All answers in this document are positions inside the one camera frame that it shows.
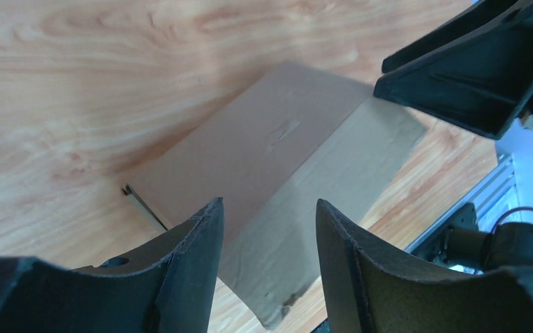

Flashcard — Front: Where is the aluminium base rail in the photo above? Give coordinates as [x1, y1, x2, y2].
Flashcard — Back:
[405, 153, 519, 266]

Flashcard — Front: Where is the brown cardboard paper box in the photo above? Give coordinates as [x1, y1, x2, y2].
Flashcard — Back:
[125, 62, 426, 330]

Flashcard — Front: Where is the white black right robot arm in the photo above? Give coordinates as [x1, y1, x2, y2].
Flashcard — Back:
[373, 1, 533, 272]

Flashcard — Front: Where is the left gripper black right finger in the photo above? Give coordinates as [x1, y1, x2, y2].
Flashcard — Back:
[316, 199, 533, 332]

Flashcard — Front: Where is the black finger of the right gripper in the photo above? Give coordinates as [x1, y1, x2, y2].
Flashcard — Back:
[381, 0, 531, 74]
[373, 1, 533, 139]

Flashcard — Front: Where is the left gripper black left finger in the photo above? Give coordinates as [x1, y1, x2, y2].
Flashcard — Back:
[0, 198, 224, 332]

